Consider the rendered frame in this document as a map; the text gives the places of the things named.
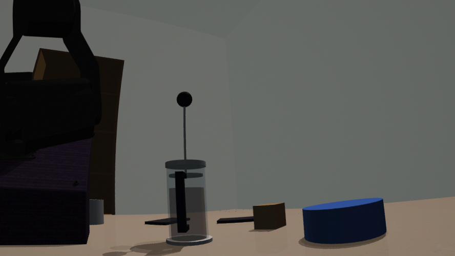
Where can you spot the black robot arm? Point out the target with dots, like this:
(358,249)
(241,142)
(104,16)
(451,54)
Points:
(36,114)

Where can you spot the glass french press with black plunger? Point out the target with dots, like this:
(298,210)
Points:
(186,192)

